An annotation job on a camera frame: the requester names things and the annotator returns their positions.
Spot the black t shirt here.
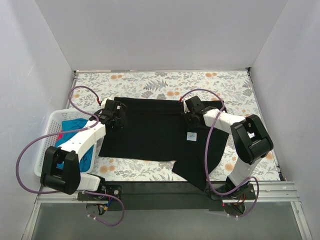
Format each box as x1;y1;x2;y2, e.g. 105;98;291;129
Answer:
98;96;230;192

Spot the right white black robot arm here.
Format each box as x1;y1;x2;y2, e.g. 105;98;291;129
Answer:
179;96;274;199

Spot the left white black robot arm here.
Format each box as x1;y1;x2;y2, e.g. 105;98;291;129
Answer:
40;99;128;200

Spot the blue t shirt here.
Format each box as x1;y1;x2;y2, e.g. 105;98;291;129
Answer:
55;118;95;173

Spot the white plastic laundry basket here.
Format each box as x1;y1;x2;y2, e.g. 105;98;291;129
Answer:
34;108;97;177

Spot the pink t shirt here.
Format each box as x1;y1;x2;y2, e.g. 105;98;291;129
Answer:
56;134;63;142

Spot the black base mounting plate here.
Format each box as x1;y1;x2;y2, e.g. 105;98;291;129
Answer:
77;181;258;212

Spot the aluminium frame rail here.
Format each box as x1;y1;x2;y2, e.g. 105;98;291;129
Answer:
36;181;300;203

